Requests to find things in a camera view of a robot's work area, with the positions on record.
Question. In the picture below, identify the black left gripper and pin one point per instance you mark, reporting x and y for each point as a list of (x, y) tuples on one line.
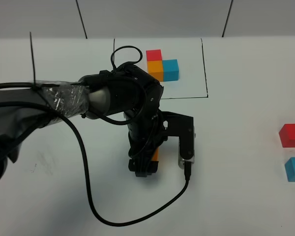
[(145, 137)]

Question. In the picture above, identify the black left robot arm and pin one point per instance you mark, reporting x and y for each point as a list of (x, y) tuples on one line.
[(127, 95)]

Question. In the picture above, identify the blue template block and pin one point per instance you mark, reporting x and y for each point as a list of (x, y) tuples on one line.
[(171, 70)]

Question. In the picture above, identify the orange template block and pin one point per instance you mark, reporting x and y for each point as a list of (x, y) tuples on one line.
[(155, 69)]

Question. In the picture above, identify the red template block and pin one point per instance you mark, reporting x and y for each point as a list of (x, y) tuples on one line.
[(154, 55)]

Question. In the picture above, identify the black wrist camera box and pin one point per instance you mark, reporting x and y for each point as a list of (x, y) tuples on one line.
[(181, 126)]

